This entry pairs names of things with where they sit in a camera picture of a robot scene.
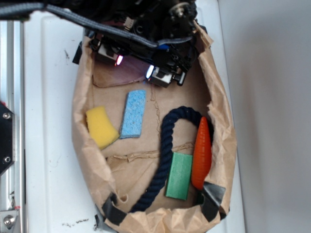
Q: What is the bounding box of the black bracket on rail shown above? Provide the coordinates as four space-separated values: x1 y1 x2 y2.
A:
0 101 15 176

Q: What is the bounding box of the green block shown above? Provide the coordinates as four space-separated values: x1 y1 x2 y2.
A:
165 152 192 200

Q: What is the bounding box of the yellow sponge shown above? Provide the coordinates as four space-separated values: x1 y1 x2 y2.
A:
86 106 119 150

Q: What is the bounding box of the dark blue rope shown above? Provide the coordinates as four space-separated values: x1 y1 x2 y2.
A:
130 106 214 214

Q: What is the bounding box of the brown paper bag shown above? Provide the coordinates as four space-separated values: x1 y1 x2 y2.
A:
72 27 237 233

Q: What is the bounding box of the aluminium rail frame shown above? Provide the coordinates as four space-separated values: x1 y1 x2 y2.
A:
0 20 26 233

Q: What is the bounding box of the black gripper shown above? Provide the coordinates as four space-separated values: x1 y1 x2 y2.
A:
44 0 197 88

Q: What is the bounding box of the grey braided cable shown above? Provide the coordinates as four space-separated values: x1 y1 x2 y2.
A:
0 2 195 48

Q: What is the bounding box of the orange plastic carrot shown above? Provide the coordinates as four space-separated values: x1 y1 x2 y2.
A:
191 116 212 190

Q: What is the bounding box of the blue sponge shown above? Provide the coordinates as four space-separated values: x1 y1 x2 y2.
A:
120 90 146 139

